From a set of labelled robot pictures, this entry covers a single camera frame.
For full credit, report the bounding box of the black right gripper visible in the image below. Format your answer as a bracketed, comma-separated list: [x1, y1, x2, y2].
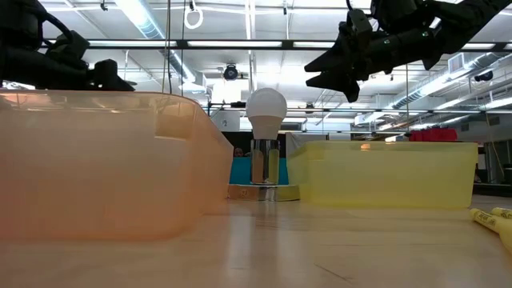
[304, 8, 391, 103]

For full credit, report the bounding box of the black beam with light strips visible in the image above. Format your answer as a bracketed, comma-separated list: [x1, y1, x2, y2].
[39, 38, 512, 52]

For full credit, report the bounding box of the yellow translucent plastic bin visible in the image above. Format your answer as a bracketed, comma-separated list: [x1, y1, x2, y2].
[286, 140, 479, 210]

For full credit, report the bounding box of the red box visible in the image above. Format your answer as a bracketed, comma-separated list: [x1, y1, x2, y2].
[408, 128, 458, 143]

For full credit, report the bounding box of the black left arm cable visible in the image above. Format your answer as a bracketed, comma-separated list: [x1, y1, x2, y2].
[38, 14, 75, 47]

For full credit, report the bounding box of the orange translucent plastic bin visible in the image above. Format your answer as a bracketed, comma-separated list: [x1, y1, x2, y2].
[0, 90, 235, 242]

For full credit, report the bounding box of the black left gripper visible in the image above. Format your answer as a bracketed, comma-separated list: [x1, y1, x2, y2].
[43, 55, 137, 92]

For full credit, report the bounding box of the silver air duct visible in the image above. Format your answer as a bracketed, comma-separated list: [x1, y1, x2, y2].
[114, 0, 198, 83]
[391, 51, 512, 111]

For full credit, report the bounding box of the white cable loop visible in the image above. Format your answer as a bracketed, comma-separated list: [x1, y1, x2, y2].
[183, 6, 205, 30]

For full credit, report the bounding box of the white bulb chrome lamp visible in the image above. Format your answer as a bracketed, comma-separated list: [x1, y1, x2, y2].
[227, 87, 301, 202]

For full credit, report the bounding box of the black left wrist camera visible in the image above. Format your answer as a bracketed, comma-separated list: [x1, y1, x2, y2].
[46, 30, 91, 61]

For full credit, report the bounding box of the blue plastic bin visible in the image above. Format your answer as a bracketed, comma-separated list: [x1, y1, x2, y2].
[229, 156, 290, 186]

